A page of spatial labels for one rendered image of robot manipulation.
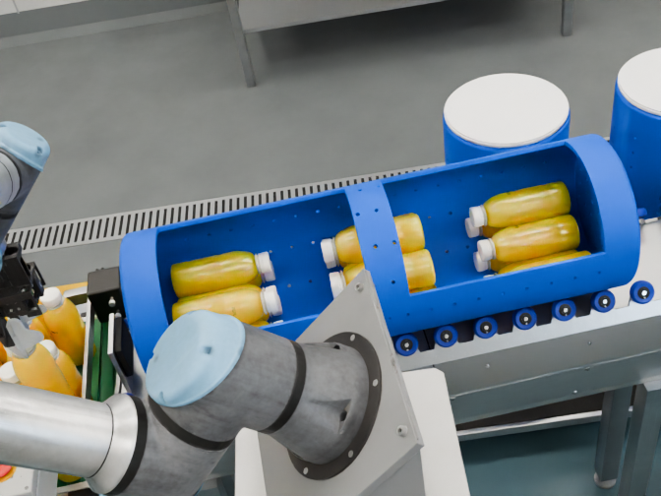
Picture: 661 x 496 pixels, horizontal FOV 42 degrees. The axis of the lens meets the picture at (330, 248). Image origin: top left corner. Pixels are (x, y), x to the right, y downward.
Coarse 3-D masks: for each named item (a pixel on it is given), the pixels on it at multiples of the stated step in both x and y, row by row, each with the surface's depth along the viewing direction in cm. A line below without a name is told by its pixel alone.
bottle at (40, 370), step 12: (36, 348) 145; (12, 360) 145; (24, 360) 143; (36, 360) 144; (48, 360) 146; (24, 372) 144; (36, 372) 145; (48, 372) 146; (60, 372) 150; (24, 384) 146; (36, 384) 146; (48, 384) 147; (60, 384) 150
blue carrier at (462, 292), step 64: (320, 192) 155; (384, 192) 149; (448, 192) 168; (576, 192) 171; (128, 256) 146; (192, 256) 168; (320, 256) 171; (384, 256) 143; (448, 256) 171; (128, 320) 143; (448, 320) 152
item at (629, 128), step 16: (624, 112) 194; (640, 112) 190; (624, 128) 197; (640, 128) 192; (656, 128) 189; (624, 144) 199; (640, 144) 194; (656, 144) 191; (624, 160) 202; (640, 160) 197; (656, 160) 194; (640, 176) 200; (656, 176) 197; (640, 192) 203; (656, 192) 200; (656, 208) 203
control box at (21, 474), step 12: (12, 468) 134; (24, 468) 134; (0, 480) 133; (12, 480) 133; (24, 480) 132; (36, 480) 134; (48, 480) 139; (0, 492) 131; (12, 492) 131; (24, 492) 131; (36, 492) 133; (48, 492) 138
